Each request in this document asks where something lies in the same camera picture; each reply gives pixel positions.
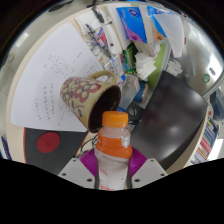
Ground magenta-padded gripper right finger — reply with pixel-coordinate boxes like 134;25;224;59
128;147;168;190

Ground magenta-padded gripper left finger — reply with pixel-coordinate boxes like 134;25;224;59
57;148;99;190

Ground orange-capped drink bottle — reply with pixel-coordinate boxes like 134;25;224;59
93;110;134;191

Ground black desk mat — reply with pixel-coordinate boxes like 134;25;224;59
23;127;92;176

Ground flat round red coaster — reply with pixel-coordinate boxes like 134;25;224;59
36;131;62;154

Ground black computer monitor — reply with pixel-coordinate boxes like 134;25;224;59
124;70;209;171

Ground floral ceramic mug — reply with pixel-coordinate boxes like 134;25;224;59
59;69;123;133

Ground blue round tin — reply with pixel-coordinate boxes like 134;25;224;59
134;81;150;104

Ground clear plastic box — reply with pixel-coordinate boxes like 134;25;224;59
119;73;141;111

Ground white handwritten paper sheet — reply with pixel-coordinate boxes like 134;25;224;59
9;22;111;133

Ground white folded paper towels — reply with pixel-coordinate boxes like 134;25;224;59
134;51;158;81

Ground tissue box with white tissue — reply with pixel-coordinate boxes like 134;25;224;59
146;4;186;58

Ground blue tissue pack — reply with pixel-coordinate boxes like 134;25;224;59
115;6;148;44

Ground black monitor cables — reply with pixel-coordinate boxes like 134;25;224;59
78;133;99;158

